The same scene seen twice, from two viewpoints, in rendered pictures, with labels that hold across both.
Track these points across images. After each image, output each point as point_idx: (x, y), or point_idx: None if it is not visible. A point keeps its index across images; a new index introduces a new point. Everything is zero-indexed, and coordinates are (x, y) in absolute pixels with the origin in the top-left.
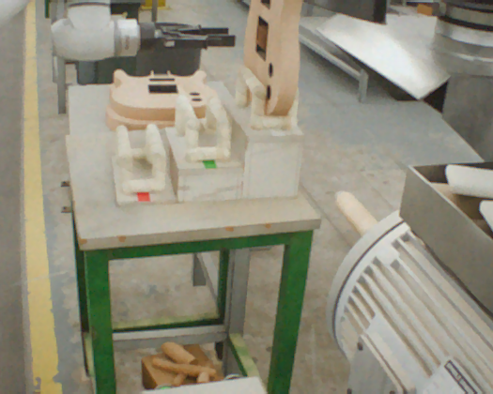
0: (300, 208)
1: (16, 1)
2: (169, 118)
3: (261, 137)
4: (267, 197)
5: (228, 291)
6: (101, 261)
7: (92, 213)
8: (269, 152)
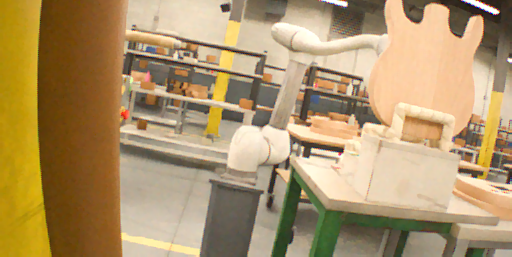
0: (344, 197)
1: (334, 43)
2: (465, 192)
3: (367, 136)
4: (357, 191)
5: None
6: (291, 174)
7: (320, 162)
8: (366, 150)
